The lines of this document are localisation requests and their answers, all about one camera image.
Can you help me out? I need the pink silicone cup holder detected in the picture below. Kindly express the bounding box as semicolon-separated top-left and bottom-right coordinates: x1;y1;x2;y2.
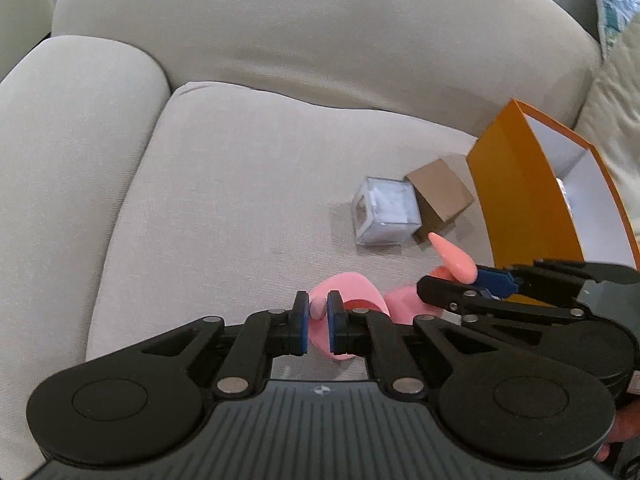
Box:
308;272;390;361

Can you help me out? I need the pink silicone block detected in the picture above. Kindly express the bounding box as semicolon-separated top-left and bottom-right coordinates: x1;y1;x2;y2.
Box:
384;232;478;325

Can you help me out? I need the brown cardboard cube box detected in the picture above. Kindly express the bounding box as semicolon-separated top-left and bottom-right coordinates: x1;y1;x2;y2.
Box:
405;158;474;237

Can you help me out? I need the clear plastic cube box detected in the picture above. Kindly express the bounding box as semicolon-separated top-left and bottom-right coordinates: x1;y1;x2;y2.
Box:
352;177;422;246

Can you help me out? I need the orange cardboard box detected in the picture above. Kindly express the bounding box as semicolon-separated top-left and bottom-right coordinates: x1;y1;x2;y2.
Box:
466;100;639;269

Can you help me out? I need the beige throw pillow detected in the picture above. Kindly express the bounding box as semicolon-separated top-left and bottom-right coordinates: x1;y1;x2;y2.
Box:
574;24;640;221

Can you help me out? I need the beige sofa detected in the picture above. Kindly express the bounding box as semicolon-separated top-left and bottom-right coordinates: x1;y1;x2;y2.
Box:
0;0;640;480

